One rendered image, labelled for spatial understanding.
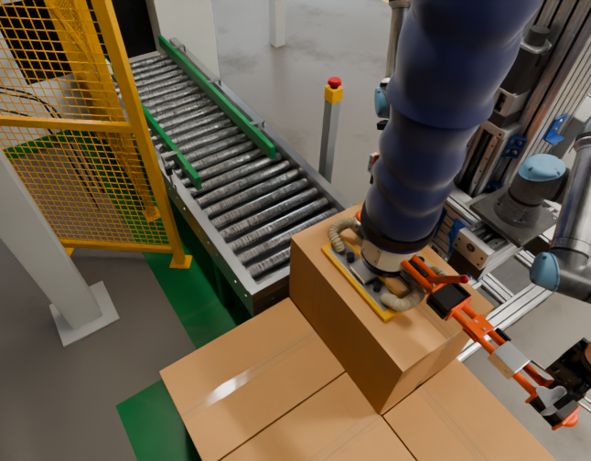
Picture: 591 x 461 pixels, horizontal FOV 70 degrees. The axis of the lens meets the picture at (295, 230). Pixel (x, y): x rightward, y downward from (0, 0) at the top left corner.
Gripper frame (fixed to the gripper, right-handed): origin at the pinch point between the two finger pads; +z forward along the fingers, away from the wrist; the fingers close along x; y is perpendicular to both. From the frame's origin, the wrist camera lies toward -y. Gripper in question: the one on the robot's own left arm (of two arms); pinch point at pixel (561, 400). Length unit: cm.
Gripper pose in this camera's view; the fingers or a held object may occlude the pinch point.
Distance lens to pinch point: 127.9
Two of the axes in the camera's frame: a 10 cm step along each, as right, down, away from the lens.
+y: -5.5, -6.5, 5.3
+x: -8.3, 4.0, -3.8
